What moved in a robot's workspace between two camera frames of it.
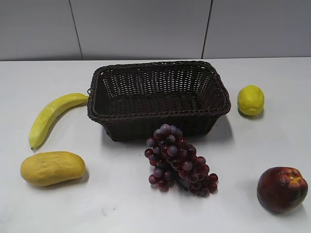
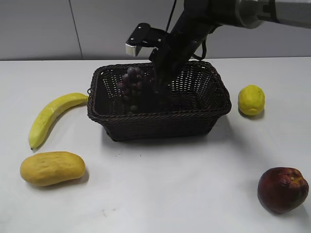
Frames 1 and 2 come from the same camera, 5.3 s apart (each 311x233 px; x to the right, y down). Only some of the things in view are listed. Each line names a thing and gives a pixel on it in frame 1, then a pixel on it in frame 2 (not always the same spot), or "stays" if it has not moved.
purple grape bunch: x=174 y=160 to x=135 y=86
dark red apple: x=281 y=189 stays
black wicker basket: x=130 y=101 stays
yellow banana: x=43 y=120 stays
